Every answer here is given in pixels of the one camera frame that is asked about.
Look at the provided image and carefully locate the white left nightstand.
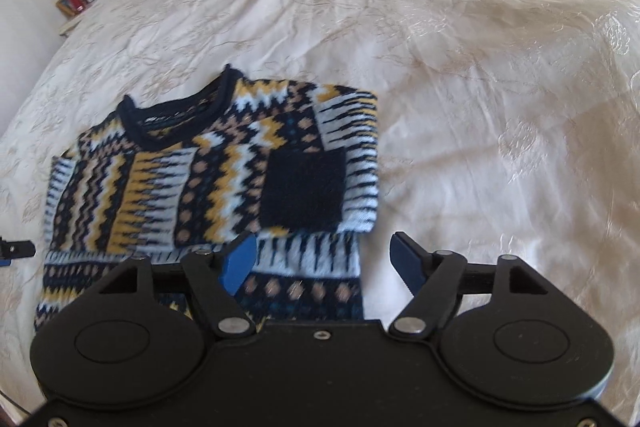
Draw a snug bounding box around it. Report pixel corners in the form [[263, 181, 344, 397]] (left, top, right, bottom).
[[58, 13, 85, 38]]

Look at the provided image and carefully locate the white embroidered bedspread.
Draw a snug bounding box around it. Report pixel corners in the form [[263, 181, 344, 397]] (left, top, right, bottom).
[[1, 0, 639, 422]]

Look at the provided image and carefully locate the patterned knit sweater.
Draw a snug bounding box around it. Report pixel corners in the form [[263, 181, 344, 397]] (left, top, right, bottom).
[[34, 67, 378, 327]]

